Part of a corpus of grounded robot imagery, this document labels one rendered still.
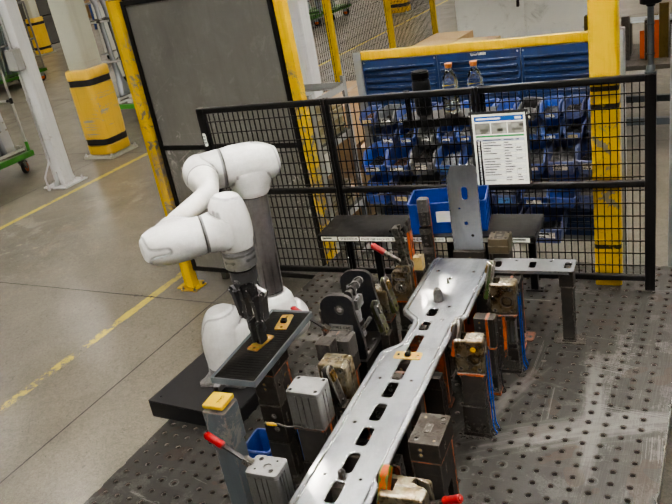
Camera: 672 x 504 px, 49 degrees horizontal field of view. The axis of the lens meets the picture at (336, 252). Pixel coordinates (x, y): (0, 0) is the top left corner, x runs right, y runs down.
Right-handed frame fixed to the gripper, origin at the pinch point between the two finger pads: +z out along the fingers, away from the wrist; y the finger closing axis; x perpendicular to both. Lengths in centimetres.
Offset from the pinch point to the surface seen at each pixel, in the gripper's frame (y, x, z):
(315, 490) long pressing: 36, -30, 20
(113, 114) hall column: -633, 465, 71
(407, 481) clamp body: 59, -24, 14
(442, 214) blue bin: 5, 107, 9
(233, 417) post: 9.8, -25.3, 9.3
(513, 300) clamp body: 46, 71, 22
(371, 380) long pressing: 25.9, 13.9, 20.1
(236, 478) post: 8.1, -28.4, 27.3
